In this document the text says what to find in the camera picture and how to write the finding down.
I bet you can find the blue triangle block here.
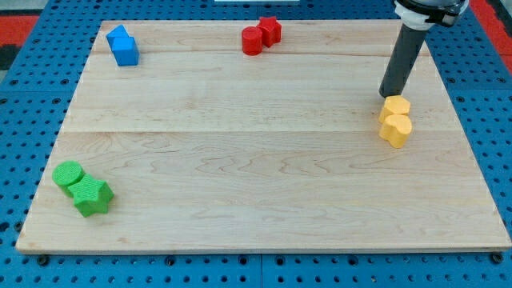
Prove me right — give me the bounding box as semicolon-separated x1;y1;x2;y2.
106;25;129;48

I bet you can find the white black robot wrist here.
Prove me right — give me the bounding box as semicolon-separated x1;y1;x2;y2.
393;0;469;31

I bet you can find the yellow hexagon block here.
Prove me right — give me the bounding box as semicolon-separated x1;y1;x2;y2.
378;95;410;123

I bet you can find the blue cube block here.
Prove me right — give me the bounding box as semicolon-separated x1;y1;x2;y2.
111;37;139;66

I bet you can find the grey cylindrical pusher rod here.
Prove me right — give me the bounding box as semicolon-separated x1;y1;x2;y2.
379;24;427;98

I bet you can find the green star block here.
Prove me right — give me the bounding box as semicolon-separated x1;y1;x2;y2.
69;174;114;218

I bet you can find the green cylinder block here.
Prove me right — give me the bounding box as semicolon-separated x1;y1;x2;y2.
52;161;85;198

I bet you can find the red star block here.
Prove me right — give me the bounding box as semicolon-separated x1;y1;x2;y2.
257;16;282;48

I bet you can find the wooden board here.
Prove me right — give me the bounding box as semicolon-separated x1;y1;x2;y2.
16;20;511;254

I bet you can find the yellow heart block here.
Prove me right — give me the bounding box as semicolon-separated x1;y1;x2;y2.
378;114;413;149

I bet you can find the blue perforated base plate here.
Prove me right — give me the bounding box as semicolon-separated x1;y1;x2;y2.
1;1;511;287

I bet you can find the red cylinder block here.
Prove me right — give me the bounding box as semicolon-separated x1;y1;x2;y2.
241;26;262;56

